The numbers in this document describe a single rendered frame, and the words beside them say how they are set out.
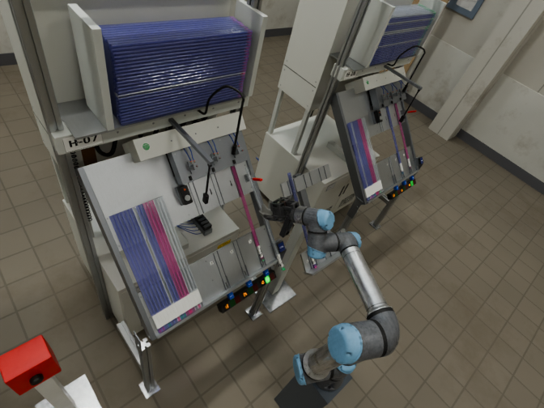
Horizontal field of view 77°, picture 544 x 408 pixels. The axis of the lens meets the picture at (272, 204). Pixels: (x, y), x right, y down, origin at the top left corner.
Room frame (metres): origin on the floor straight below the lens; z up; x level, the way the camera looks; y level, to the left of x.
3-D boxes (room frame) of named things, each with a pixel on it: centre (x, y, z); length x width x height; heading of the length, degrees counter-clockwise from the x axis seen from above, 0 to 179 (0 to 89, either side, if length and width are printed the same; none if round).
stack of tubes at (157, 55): (1.10, 0.46, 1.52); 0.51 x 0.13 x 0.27; 145
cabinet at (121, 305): (1.12, 0.60, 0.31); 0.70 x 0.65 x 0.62; 145
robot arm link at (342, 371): (0.62, -0.48, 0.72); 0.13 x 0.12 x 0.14; 117
